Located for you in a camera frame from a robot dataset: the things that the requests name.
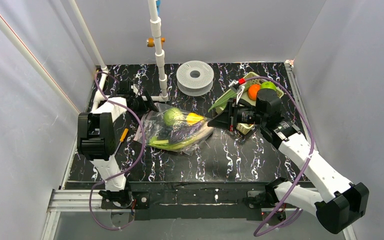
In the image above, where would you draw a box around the grey filament spool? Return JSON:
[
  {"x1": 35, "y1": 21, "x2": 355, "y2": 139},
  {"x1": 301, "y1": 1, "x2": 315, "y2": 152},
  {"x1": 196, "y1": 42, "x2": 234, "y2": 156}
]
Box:
[{"x1": 176, "y1": 60, "x2": 214, "y2": 97}]

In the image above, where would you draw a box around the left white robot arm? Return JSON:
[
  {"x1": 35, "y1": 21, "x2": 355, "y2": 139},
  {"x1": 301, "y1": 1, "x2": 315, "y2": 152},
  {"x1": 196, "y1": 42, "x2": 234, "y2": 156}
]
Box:
[{"x1": 77, "y1": 80, "x2": 158, "y2": 205}]

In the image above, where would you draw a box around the dark toy grape bunch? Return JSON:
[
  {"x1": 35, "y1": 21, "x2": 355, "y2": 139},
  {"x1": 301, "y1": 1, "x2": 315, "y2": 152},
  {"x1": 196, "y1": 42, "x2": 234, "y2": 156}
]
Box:
[{"x1": 157, "y1": 127, "x2": 173, "y2": 140}]

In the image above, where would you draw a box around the white PVC pipe frame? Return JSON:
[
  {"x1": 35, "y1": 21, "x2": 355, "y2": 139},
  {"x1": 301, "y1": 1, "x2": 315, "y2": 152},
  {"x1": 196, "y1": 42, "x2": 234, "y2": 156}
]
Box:
[{"x1": 0, "y1": 0, "x2": 170, "y2": 114}]

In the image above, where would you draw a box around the yellow toy lemon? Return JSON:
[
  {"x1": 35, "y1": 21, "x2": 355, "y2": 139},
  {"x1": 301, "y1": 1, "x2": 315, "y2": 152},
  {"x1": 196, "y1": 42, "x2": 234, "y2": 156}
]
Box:
[{"x1": 186, "y1": 112, "x2": 205, "y2": 126}]

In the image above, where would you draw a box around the green perforated plastic basket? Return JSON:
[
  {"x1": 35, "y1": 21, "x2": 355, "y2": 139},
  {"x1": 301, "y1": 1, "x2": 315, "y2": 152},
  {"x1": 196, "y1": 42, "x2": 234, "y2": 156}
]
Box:
[{"x1": 214, "y1": 71, "x2": 266, "y2": 135}]

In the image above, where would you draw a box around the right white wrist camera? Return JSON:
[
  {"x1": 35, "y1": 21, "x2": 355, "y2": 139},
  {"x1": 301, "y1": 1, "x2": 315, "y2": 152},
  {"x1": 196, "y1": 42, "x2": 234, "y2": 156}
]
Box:
[{"x1": 228, "y1": 78, "x2": 246, "y2": 102}]

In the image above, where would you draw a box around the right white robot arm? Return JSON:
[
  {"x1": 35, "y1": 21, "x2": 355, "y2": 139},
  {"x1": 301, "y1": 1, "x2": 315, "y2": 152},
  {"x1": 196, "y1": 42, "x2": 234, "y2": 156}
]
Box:
[{"x1": 207, "y1": 88, "x2": 370, "y2": 234}]

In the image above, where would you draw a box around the toy celery stalk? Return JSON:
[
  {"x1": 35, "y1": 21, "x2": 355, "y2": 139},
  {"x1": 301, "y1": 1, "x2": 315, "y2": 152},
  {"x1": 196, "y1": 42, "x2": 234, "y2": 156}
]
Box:
[{"x1": 147, "y1": 131, "x2": 212, "y2": 152}]

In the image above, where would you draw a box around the green toy okra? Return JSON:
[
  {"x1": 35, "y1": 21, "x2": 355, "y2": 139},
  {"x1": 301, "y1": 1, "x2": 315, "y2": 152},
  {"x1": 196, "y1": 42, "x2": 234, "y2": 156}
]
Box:
[{"x1": 208, "y1": 85, "x2": 245, "y2": 112}]

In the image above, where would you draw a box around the orange pipe clamp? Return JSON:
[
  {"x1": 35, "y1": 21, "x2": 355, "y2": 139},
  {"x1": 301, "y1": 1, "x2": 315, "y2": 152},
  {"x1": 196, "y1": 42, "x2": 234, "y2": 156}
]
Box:
[{"x1": 146, "y1": 37, "x2": 165, "y2": 48}]

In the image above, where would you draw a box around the clear pink zip top bag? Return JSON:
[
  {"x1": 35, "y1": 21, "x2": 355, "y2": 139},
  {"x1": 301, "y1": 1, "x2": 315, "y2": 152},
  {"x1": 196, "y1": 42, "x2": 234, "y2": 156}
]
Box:
[{"x1": 141, "y1": 103, "x2": 215, "y2": 155}]

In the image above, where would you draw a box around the green toy cabbage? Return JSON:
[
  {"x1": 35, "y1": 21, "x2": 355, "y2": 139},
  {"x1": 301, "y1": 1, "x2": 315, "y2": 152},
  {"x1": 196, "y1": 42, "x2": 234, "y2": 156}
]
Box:
[{"x1": 163, "y1": 107, "x2": 184, "y2": 126}]

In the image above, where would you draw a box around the green toy apple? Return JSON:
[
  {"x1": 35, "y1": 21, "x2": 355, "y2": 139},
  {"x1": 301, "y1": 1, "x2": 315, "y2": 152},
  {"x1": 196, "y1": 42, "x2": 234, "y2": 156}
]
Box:
[{"x1": 260, "y1": 81, "x2": 277, "y2": 92}]

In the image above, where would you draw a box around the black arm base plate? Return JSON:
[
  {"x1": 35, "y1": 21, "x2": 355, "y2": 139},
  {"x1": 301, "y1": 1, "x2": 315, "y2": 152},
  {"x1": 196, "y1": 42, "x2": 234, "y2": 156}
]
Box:
[{"x1": 62, "y1": 180, "x2": 299, "y2": 222}]

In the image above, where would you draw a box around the orange toy tangerine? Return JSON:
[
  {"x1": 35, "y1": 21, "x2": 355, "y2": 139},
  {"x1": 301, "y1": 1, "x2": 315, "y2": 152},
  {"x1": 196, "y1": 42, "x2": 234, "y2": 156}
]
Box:
[{"x1": 247, "y1": 84, "x2": 261, "y2": 101}]

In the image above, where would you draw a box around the purple toy eggplant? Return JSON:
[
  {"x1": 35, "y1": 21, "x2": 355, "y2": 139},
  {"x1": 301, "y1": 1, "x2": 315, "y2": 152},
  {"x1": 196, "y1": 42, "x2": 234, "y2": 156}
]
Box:
[{"x1": 170, "y1": 120, "x2": 205, "y2": 143}]

